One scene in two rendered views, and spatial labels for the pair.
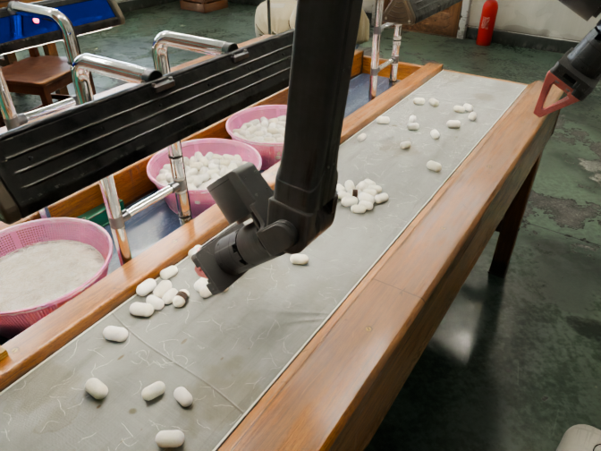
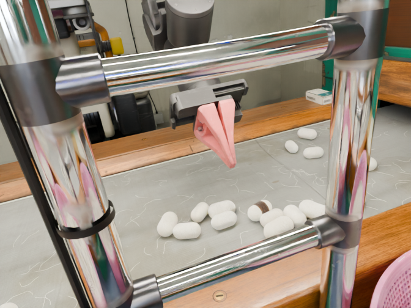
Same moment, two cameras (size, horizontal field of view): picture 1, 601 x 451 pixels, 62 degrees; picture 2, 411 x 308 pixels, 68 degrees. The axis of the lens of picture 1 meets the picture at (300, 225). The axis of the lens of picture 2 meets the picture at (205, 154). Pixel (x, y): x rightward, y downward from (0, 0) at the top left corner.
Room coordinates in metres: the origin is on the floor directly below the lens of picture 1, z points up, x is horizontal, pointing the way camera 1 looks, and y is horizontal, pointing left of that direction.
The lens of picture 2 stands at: (0.88, 0.35, 0.98)
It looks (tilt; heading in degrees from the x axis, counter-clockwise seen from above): 25 degrees down; 220
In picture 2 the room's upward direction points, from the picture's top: 7 degrees counter-clockwise
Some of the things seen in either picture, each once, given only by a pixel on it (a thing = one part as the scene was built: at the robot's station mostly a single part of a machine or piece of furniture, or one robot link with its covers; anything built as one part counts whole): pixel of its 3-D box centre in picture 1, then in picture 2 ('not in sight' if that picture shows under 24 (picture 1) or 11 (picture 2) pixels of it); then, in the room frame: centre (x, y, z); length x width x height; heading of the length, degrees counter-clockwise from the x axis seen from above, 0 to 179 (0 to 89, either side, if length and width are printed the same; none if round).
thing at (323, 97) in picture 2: not in sight; (320, 96); (0.20, 0.13, 0.77); 0.06 x 0.04 x 0.02; 57
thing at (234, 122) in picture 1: (275, 138); not in sight; (1.29, 0.07, 0.72); 0.27 x 0.27 x 0.10
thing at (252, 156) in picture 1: (207, 179); not in sight; (1.05, 0.22, 0.72); 0.27 x 0.27 x 0.10
